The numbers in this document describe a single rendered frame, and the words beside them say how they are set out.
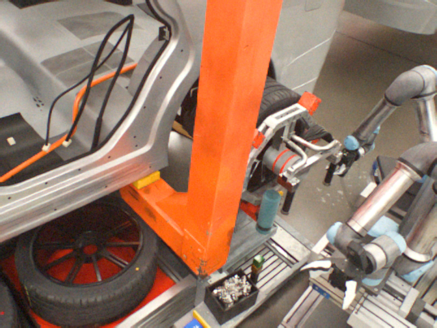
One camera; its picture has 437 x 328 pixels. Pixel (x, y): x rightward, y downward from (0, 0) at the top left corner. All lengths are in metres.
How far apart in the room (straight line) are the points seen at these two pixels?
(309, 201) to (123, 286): 1.73
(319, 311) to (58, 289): 1.31
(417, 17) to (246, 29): 3.30
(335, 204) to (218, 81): 2.15
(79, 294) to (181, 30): 1.20
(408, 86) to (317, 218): 1.42
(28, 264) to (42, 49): 1.19
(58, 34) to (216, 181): 1.58
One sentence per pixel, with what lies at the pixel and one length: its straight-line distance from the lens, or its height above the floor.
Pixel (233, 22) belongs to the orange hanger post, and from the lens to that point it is 1.29.
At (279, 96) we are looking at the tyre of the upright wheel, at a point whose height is 1.18.
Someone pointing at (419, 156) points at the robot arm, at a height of 1.42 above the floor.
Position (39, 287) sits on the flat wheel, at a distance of 2.11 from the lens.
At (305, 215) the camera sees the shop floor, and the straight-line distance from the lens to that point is 3.20.
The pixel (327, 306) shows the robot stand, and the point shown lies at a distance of 2.51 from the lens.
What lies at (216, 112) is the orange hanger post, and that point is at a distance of 1.45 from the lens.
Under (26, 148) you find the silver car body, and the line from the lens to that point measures 2.30.
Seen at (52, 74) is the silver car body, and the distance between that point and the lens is 2.49.
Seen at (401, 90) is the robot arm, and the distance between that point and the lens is 2.10.
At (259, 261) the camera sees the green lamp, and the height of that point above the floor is 0.66.
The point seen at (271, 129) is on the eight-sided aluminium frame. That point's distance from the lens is 1.98.
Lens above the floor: 2.21
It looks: 39 degrees down
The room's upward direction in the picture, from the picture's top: 9 degrees clockwise
